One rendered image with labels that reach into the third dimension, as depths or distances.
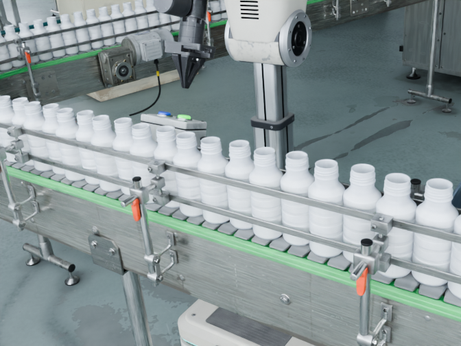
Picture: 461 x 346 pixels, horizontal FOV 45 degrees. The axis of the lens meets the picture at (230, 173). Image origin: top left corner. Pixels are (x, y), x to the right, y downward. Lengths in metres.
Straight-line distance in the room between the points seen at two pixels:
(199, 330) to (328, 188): 1.17
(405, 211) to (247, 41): 0.89
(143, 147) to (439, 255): 0.59
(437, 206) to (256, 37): 0.89
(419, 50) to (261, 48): 3.52
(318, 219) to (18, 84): 1.79
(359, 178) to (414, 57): 4.23
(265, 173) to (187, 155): 0.17
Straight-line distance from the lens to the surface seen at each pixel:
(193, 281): 1.17
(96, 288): 2.71
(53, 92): 2.56
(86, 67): 2.60
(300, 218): 0.97
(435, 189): 0.85
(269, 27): 1.57
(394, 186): 0.86
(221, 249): 1.07
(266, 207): 0.98
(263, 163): 0.96
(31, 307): 2.72
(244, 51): 1.65
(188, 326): 2.02
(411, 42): 5.08
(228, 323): 1.98
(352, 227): 0.92
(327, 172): 0.90
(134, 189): 1.06
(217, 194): 1.05
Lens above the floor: 1.56
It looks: 26 degrees down
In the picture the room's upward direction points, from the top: 5 degrees counter-clockwise
